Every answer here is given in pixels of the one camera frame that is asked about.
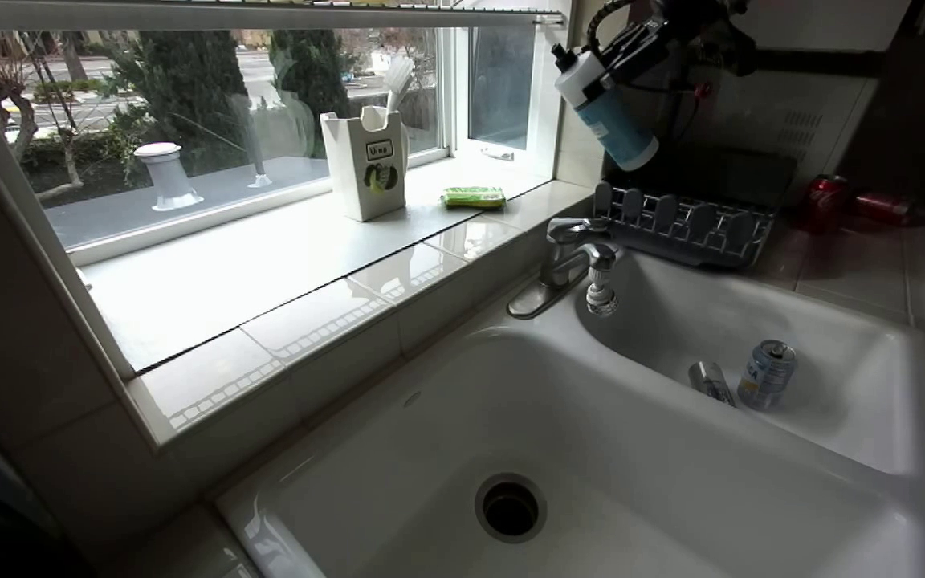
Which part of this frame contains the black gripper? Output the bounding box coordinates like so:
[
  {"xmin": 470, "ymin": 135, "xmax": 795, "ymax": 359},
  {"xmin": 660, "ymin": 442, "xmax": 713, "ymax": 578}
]
[{"xmin": 591, "ymin": 0, "xmax": 762, "ymax": 82}]

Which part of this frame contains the blue label dish soap bottle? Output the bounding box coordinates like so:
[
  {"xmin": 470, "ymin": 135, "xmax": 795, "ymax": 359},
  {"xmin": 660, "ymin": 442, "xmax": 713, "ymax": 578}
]
[{"xmin": 551, "ymin": 40, "xmax": 660, "ymax": 174}]

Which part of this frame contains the black drainboard tray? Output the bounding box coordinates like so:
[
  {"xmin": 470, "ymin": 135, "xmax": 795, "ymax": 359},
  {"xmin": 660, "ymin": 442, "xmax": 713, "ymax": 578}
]
[{"xmin": 610, "ymin": 140, "xmax": 799, "ymax": 270}]

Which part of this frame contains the white framed window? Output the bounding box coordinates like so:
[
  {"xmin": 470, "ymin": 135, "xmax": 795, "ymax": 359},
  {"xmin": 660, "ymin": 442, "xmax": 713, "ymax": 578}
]
[{"xmin": 0, "ymin": 18, "xmax": 572, "ymax": 270}]

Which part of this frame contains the green sponge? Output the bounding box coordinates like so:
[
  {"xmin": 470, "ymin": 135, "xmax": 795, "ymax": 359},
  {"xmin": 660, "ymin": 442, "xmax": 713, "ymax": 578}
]
[{"xmin": 440, "ymin": 183, "xmax": 512, "ymax": 215}]

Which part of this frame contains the chrome sink faucet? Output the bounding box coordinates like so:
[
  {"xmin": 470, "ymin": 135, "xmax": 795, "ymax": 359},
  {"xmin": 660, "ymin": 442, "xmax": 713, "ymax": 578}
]
[{"xmin": 505, "ymin": 215, "xmax": 624, "ymax": 322}]

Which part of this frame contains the red kitchen object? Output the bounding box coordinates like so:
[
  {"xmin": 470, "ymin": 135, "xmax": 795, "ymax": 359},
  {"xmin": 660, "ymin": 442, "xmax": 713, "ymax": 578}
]
[{"xmin": 799, "ymin": 174, "xmax": 922, "ymax": 233}]

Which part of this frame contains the white carton with green print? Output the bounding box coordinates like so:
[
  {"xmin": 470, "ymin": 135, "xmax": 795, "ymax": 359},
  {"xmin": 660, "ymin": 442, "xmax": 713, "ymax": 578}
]
[{"xmin": 317, "ymin": 89, "xmax": 410, "ymax": 226}]

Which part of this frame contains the blue open drink can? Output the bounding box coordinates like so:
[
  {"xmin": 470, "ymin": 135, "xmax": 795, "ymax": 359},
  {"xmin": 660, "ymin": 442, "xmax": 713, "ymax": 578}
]
[{"xmin": 735, "ymin": 337, "xmax": 799, "ymax": 414}]

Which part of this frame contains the white double basin sink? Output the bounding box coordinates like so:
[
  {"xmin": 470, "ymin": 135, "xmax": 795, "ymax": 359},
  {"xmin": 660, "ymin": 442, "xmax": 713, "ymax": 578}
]
[{"xmin": 215, "ymin": 250, "xmax": 925, "ymax": 578}]

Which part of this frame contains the dark open sink drain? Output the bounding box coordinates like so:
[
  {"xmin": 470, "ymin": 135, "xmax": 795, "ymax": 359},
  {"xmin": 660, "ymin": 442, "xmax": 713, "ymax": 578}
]
[{"xmin": 471, "ymin": 472, "xmax": 549, "ymax": 542}]

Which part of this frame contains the white outdoor bollard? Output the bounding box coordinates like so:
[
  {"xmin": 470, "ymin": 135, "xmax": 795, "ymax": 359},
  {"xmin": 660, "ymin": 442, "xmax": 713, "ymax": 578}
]
[{"xmin": 133, "ymin": 140, "xmax": 207, "ymax": 215}]

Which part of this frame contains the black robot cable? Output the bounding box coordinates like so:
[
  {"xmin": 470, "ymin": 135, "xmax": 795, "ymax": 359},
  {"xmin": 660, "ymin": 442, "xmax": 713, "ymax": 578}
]
[{"xmin": 584, "ymin": 0, "xmax": 635, "ymax": 50}]

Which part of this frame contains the wire dish rack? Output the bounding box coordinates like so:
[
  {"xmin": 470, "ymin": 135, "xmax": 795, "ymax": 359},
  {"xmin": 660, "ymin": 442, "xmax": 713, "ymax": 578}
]
[{"xmin": 589, "ymin": 181, "xmax": 781, "ymax": 276}]

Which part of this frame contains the white wire window shelf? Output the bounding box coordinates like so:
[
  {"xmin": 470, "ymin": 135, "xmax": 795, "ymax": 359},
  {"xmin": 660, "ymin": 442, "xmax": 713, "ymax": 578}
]
[{"xmin": 0, "ymin": 0, "xmax": 572, "ymax": 31}]

